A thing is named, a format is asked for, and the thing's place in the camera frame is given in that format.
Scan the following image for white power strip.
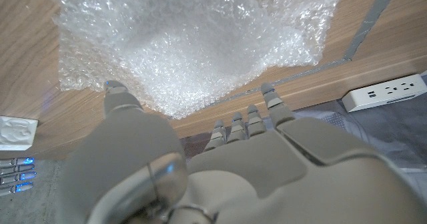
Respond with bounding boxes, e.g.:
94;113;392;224
341;73;427;113

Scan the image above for small white block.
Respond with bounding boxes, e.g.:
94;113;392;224
0;115;39;151

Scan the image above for clear bubble wrap sheet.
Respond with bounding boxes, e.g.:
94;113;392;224
49;0;346;120

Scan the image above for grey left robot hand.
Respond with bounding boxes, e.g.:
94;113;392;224
55;79;427;224

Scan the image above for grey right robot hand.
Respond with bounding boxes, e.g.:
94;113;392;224
0;156;38;197

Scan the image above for grey tape outline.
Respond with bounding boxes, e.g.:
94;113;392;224
203;0;401;107

